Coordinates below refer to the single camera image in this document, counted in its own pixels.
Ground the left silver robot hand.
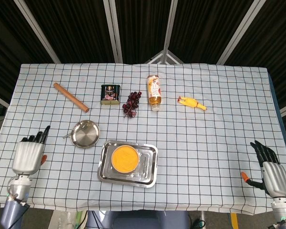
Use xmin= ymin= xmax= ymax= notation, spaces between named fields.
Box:
xmin=11 ymin=125 xmax=51 ymax=176

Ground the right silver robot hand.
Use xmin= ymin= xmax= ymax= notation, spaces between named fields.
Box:
xmin=240 ymin=140 xmax=286 ymax=198

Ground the silver spoon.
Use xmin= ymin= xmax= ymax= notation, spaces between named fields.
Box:
xmin=63 ymin=130 xmax=78 ymax=139

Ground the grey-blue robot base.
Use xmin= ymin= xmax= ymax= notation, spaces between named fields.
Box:
xmin=85 ymin=210 xmax=190 ymax=229

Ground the round steel plate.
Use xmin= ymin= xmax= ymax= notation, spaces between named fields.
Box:
xmin=70 ymin=120 xmax=101 ymax=149

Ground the white bowl of orange powder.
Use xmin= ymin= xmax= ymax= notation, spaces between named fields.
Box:
xmin=111 ymin=145 xmax=140 ymax=173

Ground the rectangular steel tray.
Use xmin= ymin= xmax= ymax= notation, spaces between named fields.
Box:
xmin=97 ymin=140 xmax=158 ymax=188

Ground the wooden rolling pin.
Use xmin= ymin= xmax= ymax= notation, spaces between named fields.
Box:
xmin=53 ymin=82 xmax=90 ymax=113

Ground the white checkered tablecloth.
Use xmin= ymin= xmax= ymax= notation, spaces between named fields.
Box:
xmin=0 ymin=62 xmax=286 ymax=214

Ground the dark blue table skirt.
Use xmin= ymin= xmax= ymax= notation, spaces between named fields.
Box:
xmin=268 ymin=71 xmax=286 ymax=158

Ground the dark luncheon meat can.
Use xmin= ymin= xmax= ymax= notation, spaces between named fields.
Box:
xmin=100 ymin=84 xmax=121 ymax=105

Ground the yellow rubber chicken toy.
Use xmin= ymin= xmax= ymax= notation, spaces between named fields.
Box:
xmin=177 ymin=95 xmax=208 ymax=111

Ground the bunch of red grapes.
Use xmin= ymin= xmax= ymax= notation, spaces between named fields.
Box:
xmin=122 ymin=91 xmax=143 ymax=119

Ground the black folding partition screen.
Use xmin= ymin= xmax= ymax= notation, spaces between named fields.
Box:
xmin=0 ymin=0 xmax=286 ymax=117

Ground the amber tea bottle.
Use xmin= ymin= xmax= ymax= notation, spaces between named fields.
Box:
xmin=146 ymin=74 xmax=163 ymax=112

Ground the white triangular screen foot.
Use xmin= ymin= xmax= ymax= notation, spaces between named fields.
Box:
xmin=145 ymin=49 xmax=184 ymax=64

